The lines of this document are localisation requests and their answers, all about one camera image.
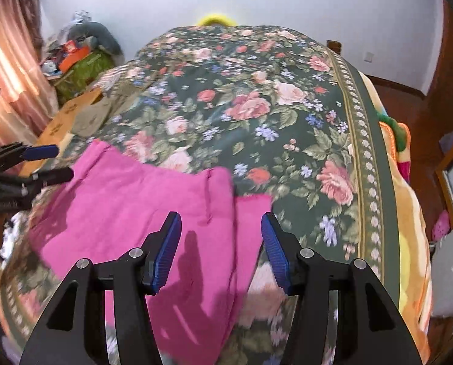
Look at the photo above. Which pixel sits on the pink pants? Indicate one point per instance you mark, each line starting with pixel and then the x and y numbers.
pixel 135 205

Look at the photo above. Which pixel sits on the olive green pants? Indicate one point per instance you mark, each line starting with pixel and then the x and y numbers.
pixel 97 114

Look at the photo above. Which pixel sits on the pink slipper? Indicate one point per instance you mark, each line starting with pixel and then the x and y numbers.
pixel 441 225

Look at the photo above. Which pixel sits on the green laundry basket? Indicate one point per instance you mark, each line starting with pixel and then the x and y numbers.
pixel 82 72

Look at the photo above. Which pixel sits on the orange box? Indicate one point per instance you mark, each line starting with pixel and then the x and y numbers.
pixel 74 59

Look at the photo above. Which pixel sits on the floral green blanket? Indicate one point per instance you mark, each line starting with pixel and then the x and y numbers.
pixel 279 129

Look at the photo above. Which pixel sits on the white wall socket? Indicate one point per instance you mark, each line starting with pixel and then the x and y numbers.
pixel 369 57

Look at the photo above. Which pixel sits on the wooden bedpost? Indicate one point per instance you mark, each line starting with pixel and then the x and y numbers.
pixel 334 47

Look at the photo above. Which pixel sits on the black white patterned cloth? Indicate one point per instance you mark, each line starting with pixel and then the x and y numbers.
pixel 15 232

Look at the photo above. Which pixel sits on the pile of clothes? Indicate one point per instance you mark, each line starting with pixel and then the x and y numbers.
pixel 78 19

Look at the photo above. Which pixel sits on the striped pink curtain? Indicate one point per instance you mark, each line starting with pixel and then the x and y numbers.
pixel 9 61

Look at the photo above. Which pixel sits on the brown wooden lap desk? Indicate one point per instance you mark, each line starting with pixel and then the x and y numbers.
pixel 64 119

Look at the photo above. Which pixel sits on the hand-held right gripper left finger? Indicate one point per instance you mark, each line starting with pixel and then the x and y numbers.
pixel 165 253

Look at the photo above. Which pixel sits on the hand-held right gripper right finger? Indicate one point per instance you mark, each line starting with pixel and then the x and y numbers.
pixel 275 254

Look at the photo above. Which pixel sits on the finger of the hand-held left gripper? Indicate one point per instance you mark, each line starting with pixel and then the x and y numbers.
pixel 53 176
pixel 40 152

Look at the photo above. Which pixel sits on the grey pillow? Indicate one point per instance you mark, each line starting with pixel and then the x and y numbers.
pixel 102 34

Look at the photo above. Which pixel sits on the orange fleece blanket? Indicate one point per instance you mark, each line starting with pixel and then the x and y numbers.
pixel 405 197

